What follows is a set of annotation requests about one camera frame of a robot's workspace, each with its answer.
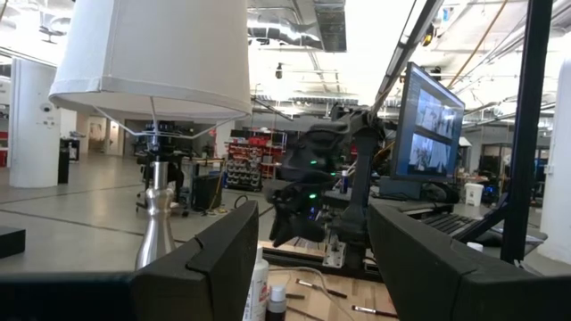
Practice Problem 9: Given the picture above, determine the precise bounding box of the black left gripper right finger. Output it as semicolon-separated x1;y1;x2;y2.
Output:
368;202;571;321

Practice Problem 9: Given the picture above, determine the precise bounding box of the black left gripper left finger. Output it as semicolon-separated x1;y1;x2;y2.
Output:
0;200;260;321

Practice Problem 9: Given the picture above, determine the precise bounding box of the large white paint bottle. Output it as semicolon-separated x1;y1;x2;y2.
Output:
243;247;270;321

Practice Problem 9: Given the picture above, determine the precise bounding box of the small black paint bottle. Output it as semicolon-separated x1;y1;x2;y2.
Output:
266;284;288;321

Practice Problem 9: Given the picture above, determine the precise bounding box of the black keyboard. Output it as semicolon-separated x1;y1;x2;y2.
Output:
421;212;481;237

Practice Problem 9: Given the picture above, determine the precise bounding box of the red bin parts shelf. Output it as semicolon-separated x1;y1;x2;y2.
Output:
225;136;289;193

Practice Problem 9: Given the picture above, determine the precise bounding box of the black workstation desk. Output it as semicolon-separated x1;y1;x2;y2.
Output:
377;176;549;262

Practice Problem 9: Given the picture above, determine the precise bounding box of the black equipment case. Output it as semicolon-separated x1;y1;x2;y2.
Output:
192;173;223;211

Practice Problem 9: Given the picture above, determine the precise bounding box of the white waste bin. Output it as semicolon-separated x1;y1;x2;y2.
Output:
464;182;485;208

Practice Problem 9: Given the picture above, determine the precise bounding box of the black equipment cart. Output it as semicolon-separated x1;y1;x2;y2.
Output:
133;119;197;218

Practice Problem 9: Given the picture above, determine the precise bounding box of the computer monitor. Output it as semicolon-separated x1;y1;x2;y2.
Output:
391;62;466;183

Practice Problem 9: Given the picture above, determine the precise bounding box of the white square column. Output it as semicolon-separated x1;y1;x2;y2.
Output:
537;57;571;267

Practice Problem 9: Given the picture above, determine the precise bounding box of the black floor bin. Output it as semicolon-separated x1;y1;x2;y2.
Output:
56;146;71;185

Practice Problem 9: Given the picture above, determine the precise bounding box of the black flat box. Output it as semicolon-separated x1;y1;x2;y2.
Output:
0;226;27;259

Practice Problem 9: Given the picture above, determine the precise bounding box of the white shade silver table lamp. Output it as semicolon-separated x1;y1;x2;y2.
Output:
47;0;253;271

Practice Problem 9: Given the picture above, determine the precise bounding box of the white round column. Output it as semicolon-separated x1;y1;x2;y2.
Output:
7;57;62;189

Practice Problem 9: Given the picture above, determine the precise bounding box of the silver angle bracket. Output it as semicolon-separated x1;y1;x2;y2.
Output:
321;243;347;268

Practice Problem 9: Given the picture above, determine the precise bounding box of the ceiling ventilation duct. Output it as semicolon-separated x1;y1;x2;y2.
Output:
247;0;348;54

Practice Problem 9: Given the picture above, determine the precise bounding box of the yellow ceiling cable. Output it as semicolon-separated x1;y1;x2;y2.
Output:
445;0;509;90

